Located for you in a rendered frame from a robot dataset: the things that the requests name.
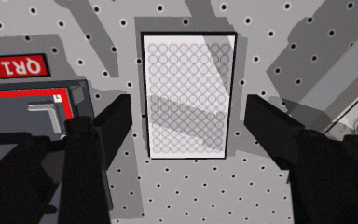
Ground white well plate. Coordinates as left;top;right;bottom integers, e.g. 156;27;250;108
141;32;238;160

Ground grey operator button panel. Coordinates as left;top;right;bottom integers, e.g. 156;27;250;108
287;39;358;141

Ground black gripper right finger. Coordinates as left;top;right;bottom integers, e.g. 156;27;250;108
243;94;358;224

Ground dark grey nest plate with red border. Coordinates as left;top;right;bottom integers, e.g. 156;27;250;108
0;79;95;224

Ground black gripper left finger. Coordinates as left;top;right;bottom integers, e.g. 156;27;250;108
0;94;132;224

